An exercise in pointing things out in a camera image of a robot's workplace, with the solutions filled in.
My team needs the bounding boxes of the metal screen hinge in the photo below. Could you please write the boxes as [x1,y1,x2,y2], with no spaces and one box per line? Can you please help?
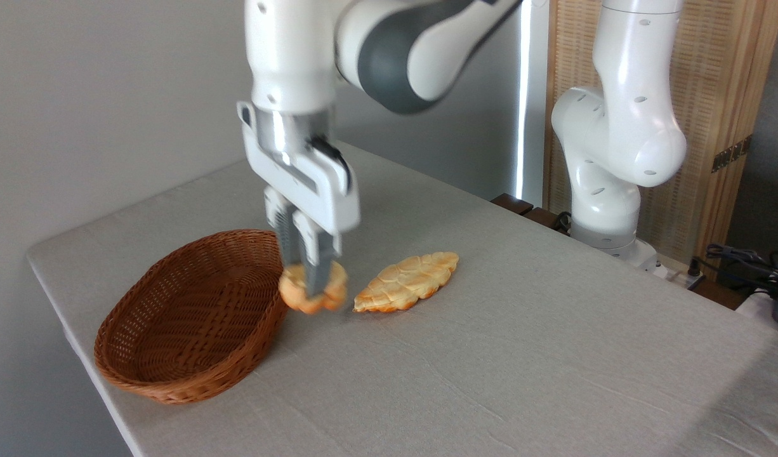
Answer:
[711,135,753,173]

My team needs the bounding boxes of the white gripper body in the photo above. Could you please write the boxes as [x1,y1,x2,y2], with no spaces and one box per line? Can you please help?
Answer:
[237,100,362,237]

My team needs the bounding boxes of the dark wooden furniture edge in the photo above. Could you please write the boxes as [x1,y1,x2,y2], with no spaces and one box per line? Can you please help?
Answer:
[491,193,574,235]

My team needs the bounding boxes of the grey table cloth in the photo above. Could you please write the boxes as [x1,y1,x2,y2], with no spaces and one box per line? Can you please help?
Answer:
[26,141,778,457]

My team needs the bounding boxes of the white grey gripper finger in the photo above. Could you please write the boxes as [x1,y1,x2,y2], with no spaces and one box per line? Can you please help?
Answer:
[291,212,343,300]
[263,187,301,268]

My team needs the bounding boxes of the white power strip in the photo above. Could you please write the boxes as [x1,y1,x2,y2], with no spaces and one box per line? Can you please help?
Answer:
[649,256,706,288]

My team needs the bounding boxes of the round flower-shaped bread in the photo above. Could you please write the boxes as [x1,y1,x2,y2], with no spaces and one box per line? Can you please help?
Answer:
[278,260,350,316]

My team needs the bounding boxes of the black cable bundle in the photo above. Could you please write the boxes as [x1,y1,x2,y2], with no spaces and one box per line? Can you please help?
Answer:
[687,243,778,299]

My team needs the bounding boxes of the leaf-shaped bread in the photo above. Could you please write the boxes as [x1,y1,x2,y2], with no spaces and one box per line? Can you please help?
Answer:
[353,251,460,314]

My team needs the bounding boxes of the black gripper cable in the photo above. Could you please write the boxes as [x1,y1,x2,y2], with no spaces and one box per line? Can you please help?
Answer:
[309,136,353,192]

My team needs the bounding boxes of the wooden folding screen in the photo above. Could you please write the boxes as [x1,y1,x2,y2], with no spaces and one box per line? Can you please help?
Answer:
[544,0,778,265]

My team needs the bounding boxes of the brown woven wicker basket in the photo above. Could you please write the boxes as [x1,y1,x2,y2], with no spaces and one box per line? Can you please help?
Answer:
[94,229,291,406]

